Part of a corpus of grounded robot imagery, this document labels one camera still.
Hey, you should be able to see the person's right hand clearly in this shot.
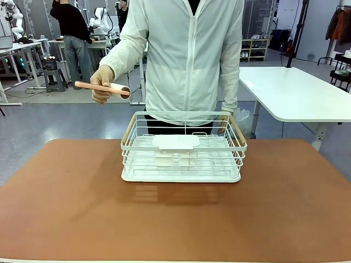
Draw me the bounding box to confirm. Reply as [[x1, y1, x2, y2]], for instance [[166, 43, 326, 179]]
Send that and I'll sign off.
[[89, 65, 115, 105]]

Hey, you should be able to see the person's left hand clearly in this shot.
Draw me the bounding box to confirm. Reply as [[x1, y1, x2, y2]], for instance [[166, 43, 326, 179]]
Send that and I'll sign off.
[[217, 108, 234, 135]]

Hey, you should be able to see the pink handled lint roller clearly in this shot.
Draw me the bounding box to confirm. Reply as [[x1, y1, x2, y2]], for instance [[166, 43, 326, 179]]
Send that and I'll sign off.
[[75, 81, 132, 101]]

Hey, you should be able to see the white wire dish rack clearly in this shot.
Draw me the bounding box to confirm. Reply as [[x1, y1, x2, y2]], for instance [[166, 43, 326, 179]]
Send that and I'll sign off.
[[120, 111, 248, 184]]

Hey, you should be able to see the person's left forearm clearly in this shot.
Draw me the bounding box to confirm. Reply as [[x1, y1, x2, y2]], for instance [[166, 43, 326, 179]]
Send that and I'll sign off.
[[220, 54, 244, 113]]

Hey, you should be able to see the person's right forearm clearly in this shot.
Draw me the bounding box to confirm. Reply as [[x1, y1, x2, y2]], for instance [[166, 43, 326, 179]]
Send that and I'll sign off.
[[99, 26, 150, 80]]

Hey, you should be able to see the clear plastic bag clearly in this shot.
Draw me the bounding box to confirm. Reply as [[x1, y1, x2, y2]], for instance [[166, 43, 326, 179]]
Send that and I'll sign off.
[[234, 107, 257, 139]]

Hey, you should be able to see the white background workbench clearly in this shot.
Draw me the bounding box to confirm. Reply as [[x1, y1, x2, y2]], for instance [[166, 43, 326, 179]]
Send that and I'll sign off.
[[48, 38, 118, 80]]

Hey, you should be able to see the grey plastic stool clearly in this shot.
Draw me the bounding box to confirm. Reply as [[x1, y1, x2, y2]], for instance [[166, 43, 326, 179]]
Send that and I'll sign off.
[[43, 68, 69, 93]]

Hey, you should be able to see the white plastic insert tray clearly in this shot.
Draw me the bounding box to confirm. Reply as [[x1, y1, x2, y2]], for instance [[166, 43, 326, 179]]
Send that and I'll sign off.
[[152, 134, 201, 151]]

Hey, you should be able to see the black mesh basket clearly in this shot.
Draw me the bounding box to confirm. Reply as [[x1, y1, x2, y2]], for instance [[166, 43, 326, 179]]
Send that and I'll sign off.
[[41, 56, 58, 71]]

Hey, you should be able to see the person in black sweater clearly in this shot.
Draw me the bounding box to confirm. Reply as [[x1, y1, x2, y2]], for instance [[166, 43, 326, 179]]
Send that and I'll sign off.
[[50, 0, 94, 90]]

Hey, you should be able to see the standing person in dark clothes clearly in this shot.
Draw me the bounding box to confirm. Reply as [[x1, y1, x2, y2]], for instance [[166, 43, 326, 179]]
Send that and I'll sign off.
[[115, 0, 129, 33]]

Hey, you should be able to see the white plastic drain tray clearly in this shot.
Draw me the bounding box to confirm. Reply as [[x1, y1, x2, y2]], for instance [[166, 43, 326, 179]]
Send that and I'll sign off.
[[121, 164, 242, 184]]

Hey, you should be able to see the large white table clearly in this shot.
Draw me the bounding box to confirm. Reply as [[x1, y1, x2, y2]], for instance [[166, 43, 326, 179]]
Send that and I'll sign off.
[[238, 66, 351, 151]]

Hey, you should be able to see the person in white jacket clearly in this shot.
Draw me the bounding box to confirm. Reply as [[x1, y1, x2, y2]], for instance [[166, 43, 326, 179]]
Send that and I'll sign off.
[[99, 0, 245, 135]]

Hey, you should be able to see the wooden shoe rack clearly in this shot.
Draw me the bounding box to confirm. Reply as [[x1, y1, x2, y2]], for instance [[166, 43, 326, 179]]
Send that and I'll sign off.
[[240, 38, 271, 62]]

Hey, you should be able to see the white desk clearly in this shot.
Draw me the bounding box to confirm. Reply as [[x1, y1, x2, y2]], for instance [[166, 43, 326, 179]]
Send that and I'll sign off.
[[0, 38, 50, 106]]

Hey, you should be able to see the black bags pile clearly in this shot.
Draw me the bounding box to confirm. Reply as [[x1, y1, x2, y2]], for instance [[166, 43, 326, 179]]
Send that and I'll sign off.
[[270, 28, 293, 53]]

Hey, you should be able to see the black pole stand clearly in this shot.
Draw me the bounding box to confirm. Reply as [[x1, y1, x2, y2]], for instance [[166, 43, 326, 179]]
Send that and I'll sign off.
[[286, 0, 310, 68]]

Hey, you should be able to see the black utility cart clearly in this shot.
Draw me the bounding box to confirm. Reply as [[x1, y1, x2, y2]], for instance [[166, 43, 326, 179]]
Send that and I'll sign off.
[[329, 53, 351, 93]]

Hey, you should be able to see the clothes rack with jackets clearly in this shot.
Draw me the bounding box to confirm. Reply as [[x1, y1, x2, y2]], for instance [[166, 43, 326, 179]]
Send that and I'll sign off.
[[318, 4, 351, 66]]

